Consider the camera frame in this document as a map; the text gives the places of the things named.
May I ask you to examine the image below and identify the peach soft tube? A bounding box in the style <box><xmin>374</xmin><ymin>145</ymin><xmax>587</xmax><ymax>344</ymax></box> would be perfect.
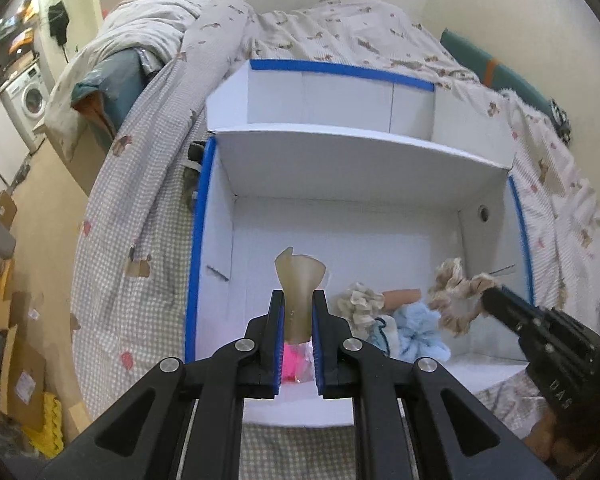
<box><xmin>382</xmin><ymin>287</ymin><xmax>422</xmax><ymax>313</ymax></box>

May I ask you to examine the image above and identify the light blue plush cloth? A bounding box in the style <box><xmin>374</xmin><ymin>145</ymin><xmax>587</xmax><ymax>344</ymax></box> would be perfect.
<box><xmin>370</xmin><ymin>302</ymin><xmax>452</xmax><ymax>363</ymax></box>

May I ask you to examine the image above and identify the black hanging bag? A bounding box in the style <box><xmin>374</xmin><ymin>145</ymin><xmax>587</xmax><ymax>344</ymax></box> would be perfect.
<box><xmin>47</xmin><ymin>1</ymin><xmax>71</xmax><ymax>46</ymax></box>

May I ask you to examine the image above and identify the teal mat with orange stripe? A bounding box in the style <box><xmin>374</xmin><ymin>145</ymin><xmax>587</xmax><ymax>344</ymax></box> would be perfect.
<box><xmin>440</xmin><ymin>27</ymin><xmax>553</xmax><ymax>111</ymax></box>

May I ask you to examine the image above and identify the bear print striped duvet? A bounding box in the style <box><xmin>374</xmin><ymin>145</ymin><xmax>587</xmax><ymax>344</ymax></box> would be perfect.
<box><xmin>45</xmin><ymin>0</ymin><xmax>600</xmax><ymax>321</ymax></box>

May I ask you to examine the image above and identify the small open cardboard box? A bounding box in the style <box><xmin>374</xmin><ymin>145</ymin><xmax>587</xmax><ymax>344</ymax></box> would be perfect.
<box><xmin>0</xmin><ymin>190</ymin><xmax>18</xmax><ymax>233</ymax></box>

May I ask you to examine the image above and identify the person's right hand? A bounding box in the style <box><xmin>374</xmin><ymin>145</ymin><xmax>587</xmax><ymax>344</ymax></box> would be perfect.
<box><xmin>522</xmin><ymin>402</ymin><xmax>581</xmax><ymax>463</ymax></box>

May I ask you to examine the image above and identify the beige scrunchie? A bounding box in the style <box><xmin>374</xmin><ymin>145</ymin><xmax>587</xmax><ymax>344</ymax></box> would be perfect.
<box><xmin>336</xmin><ymin>282</ymin><xmax>385</xmax><ymax>331</ymax></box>
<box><xmin>427</xmin><ymin>257</ymin><xmax>501</xmax><ymax>338</ymax></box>

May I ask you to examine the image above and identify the grey bin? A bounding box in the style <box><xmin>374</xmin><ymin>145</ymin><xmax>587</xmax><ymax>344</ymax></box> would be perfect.
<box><xmin>0</xmin><ymin>220</ymin><xmax>17</xmax><ymax>260</ymax></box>

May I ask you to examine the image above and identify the dark olive cloth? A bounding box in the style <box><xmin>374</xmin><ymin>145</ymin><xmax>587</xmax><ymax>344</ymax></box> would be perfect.
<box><xmin>182</xmin><ymin>141</ymin><xmax>206</xmax><ymax>211</ymax></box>

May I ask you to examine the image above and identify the wooden bed frame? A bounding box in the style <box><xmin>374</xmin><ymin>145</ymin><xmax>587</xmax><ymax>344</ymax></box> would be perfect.
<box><xmin>32</xmin><ymin>125</ymin><xmax>116</xmax><ymax>196</ymax></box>

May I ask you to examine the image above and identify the white washing machine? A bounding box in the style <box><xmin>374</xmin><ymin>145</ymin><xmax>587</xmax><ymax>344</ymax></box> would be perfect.
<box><xmin>2</xmin><ymin>64</ymin><xmax>51</xmax><ymax>143</ymax></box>

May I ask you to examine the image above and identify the translucent tan plastic piece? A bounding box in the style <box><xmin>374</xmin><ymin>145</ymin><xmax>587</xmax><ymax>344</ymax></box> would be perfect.
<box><xmin>273</xmin><ymin>246</ymin><xmax>327</xmax><ymax>346</ymax></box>

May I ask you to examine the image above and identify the white box with blue tape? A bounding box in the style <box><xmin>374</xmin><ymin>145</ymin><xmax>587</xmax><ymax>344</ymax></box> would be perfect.
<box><xmin>184</xmin><ymin>58</ymin><xmax>536</xmax><ymax>431</ymax></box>

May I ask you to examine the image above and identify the cluttered wall shelf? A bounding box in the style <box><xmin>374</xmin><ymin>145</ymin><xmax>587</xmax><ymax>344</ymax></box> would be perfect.
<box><xmin>0</xmin><ymin>0</ymin><xmax>41</xmax><ymax>61</ymax></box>

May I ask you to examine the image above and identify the black and white small item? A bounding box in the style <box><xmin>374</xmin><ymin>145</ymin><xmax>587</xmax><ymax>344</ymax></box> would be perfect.
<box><xmin>550</xmin><ymin>100</ymin><xmax>571</xmax><ymax>146</ymax></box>

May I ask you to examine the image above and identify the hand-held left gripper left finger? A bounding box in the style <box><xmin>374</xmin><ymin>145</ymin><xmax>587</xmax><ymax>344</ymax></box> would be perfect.
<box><xmin>35</xmin><ymin>290</ymin><xmax>287</xmax><ymax>480</ymax></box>

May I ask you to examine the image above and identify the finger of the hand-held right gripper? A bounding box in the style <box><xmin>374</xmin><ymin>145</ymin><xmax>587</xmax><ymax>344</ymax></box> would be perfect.
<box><xmin>481</xmin><ymin>286</ymin><xmax>548</xmax><ymax>348</ymax></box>

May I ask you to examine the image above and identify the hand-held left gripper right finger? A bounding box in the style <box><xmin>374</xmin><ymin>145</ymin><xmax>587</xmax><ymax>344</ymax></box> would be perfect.
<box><xmin>312</xmin><ymin>289</ymin><xmax>558</xmax><ymax>480</ymax></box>

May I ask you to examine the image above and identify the pink rubber duck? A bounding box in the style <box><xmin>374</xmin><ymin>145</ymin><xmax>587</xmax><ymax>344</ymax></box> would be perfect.
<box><xmin>281</xmin><ymin>342</ymin><xmax>315</xmax><ymax>383</ymax></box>

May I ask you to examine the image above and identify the teal pillow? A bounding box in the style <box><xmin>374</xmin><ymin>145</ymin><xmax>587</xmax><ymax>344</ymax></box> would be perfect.
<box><xmin>71</xmin><ymin>47</ymin><xmax>156</xmax><ymax>133</ymax></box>

